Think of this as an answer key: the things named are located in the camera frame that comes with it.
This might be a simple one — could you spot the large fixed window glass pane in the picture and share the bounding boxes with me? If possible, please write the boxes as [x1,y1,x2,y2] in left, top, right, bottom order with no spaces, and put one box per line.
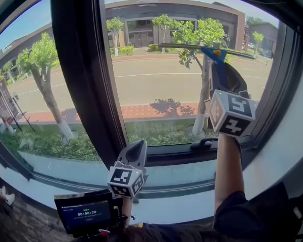
[0,0,109,184]

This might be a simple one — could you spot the leaning street tree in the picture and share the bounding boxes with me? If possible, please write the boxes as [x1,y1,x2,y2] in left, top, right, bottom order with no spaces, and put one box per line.
[16,33,75,142]

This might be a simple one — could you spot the black street lamp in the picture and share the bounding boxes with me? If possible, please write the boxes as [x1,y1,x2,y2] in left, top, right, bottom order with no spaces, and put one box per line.
[12,92,36,133]

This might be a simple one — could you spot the short wide window glass pane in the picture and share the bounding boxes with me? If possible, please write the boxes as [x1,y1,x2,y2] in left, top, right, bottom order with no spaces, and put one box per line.
[145,159,218,186]

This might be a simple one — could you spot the black window handle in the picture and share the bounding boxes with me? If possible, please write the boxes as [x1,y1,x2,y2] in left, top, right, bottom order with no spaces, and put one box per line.
[190,137,219,150]

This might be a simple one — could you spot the black monitor screen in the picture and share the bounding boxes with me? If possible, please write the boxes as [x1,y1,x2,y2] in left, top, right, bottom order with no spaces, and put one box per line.
[54,190,128,238]

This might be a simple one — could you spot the casement window glass pane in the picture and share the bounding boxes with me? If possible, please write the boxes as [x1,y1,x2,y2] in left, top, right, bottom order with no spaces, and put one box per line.
[103,0,281,147]

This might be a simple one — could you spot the street tree with sawn top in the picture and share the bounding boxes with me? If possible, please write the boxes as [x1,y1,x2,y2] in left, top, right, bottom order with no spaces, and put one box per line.
[173,18,233,137]

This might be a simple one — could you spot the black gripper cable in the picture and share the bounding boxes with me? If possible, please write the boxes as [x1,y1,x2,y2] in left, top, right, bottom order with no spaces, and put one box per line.
[232,136,243,166]

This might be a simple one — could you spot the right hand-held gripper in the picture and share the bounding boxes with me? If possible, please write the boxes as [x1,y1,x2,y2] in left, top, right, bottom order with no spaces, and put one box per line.
[204,59,259,138]

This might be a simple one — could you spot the green hedge bushes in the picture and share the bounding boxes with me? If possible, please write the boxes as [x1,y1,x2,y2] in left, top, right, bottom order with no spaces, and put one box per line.
[0,121,218,162]

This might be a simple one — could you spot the person's right forearm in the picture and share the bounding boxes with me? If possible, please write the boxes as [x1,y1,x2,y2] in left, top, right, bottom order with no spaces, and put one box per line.
[214,134,245,213]

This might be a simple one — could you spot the white window sill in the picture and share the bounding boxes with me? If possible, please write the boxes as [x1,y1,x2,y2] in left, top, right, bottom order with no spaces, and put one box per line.
[0,152,243,224]

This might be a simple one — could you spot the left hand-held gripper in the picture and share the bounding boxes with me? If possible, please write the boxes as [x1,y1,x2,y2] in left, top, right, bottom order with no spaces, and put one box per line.
[107,140,149,199]

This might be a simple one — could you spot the small roadside tree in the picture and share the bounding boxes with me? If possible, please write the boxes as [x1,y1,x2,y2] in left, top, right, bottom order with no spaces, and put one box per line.
[151,14,177,53]
[251,31,265,57]
[106,17,124,56]

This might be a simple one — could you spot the black window frame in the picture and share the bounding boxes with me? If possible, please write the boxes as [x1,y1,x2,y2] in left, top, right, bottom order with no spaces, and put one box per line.
[0,0,303,199]

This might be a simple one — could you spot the blue brass squeegee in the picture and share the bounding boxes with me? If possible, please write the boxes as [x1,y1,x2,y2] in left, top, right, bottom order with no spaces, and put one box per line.
[158,43,256,90]

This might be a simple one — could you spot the red notice board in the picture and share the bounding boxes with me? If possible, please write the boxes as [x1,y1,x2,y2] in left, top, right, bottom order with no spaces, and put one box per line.
[0,79,21,133]

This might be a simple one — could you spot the person's left forearm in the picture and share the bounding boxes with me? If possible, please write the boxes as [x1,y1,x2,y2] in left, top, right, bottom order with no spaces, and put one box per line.
[121,197,134,228]

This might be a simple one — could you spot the person's black shirt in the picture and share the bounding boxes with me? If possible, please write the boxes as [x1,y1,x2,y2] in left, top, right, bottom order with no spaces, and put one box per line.
[131,190,303,242]

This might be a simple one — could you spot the brown brick building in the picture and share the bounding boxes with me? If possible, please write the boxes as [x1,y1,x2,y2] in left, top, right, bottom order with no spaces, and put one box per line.
[0,0,247,70]

